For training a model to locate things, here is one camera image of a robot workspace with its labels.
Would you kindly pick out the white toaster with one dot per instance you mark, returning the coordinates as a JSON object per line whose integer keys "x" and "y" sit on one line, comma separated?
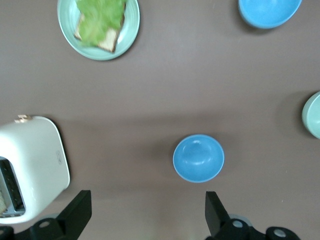
{"x": 35, "y": 160}

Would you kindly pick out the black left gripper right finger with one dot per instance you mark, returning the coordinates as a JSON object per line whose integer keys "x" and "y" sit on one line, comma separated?
{"x": 217, "y": 217}

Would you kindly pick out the green lettuce leaf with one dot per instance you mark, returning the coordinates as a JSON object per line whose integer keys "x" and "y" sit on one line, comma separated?
{"x": 100, "y": 20}

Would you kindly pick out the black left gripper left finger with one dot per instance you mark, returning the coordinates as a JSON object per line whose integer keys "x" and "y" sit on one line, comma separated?
{"x": 75, "y": 215}

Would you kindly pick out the light green plate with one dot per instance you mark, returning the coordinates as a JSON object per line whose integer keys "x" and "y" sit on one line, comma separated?
{"x": 67, "y": 22}

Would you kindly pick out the small blue bowl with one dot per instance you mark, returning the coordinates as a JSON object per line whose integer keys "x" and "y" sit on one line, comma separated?
{"x": 198, "y": 158}

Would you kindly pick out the toasted bread slice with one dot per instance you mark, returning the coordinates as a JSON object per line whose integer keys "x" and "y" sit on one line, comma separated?
{"x": 108, "y": 41}

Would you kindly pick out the large blue bowl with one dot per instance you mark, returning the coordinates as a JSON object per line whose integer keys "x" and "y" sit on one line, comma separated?
{"x": 270, "y": 12}

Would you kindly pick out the light green bowl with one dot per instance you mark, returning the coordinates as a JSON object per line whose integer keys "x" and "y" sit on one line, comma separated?
{"x": 313, "y": 117}

